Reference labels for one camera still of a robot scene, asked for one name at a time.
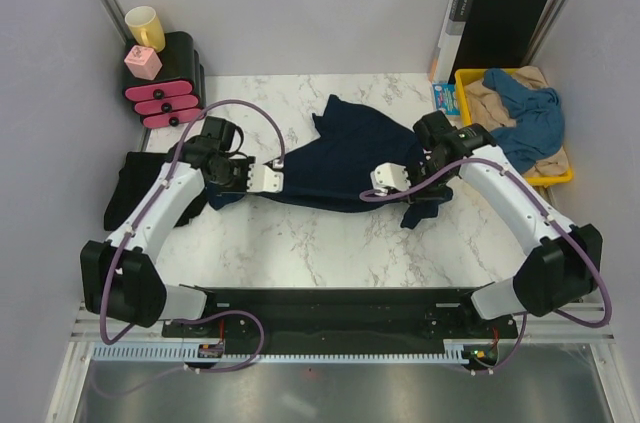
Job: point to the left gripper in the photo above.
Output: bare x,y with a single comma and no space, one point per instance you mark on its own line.
244,163

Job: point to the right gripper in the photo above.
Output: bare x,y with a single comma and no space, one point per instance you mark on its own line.
422,196

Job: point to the navy blue t shirt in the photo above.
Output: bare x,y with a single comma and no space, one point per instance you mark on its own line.
331,172

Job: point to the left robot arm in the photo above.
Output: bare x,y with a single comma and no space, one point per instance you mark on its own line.
119,276

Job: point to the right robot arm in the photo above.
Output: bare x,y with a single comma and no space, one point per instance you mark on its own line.
562,261

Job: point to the blue small book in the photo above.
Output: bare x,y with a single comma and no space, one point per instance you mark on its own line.
445,99

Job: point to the beige t shirt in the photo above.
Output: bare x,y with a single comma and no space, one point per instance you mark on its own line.
490,103

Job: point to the yellow plastic bin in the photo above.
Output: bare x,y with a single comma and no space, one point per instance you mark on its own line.
462,98

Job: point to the folded black t shirt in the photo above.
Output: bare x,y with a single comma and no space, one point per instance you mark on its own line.
135,178

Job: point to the black pink drawer unit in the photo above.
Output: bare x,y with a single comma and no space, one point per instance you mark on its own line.
177,93

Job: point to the black orange folder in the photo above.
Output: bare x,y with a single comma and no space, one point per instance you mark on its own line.
481,34

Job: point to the pink cube box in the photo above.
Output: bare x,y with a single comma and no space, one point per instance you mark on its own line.
143,62

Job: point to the yellow mug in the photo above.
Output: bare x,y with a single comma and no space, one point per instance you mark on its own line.
146,28

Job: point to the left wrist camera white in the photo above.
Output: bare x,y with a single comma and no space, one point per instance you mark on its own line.
263,179

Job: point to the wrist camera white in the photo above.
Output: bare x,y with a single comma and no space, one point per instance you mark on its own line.
390,177
263,179

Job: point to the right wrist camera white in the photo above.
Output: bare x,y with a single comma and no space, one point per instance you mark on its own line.
390,177

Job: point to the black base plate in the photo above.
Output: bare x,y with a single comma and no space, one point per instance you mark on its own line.
340,322

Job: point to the right cable duct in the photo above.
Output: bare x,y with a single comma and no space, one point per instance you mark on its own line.
485,353

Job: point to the cable duct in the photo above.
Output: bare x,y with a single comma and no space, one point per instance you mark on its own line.
485,353
188,352

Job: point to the left cable duct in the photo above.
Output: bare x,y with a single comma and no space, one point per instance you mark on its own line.
188,352

